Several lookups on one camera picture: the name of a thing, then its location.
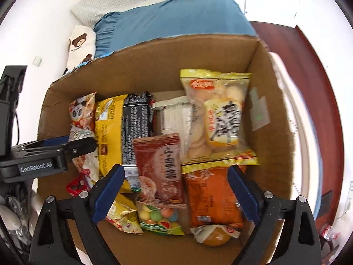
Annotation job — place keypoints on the blue pillow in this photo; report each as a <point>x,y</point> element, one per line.
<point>171,16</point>

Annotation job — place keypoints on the orange panda snack packet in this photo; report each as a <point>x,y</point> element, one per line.
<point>80,113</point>

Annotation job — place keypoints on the patterned white tablecloth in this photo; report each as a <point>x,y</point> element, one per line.
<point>297,110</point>

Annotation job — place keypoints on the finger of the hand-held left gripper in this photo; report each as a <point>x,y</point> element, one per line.
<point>55,141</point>
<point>82,146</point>

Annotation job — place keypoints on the small red snack packet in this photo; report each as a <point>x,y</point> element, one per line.
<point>74,187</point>

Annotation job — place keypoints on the white packet with orange jelly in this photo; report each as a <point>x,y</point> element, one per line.
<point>215,234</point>

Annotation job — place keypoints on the black device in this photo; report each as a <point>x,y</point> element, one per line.
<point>8,88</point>

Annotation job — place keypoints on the white wall socket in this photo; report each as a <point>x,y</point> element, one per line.
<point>37,60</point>

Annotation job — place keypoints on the brown snack packet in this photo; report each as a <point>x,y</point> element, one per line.
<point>157,165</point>

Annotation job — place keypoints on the yellow egg biscuit packet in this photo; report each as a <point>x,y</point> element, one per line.
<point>220,116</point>

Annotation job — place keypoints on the blue printed cardboard box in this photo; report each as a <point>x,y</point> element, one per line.
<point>154,69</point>

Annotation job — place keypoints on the white plastic bag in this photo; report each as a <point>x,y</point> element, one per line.
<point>11,218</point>

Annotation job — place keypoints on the yellow panda snack packet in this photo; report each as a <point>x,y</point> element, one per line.
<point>124,215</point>

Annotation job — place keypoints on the colourful candy packet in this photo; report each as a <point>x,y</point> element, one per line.
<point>160,216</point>

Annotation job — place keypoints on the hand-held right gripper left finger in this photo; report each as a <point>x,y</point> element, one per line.
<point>107,196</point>

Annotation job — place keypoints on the clear white snack packet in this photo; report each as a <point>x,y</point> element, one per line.
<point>176,118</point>

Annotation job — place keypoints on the bear printed pillow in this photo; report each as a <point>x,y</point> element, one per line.
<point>80,41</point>

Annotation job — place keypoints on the yellow black snack packet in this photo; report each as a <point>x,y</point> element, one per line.
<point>110,132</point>

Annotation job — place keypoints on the plain orange snack packet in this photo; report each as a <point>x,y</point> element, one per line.
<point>212,196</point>

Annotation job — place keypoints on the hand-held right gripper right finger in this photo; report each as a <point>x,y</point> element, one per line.
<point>242,193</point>

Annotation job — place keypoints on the dark red wooden table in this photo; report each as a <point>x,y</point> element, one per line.
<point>317,66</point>

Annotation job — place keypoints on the clear plastic bottle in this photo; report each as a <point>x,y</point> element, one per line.
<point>328,232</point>

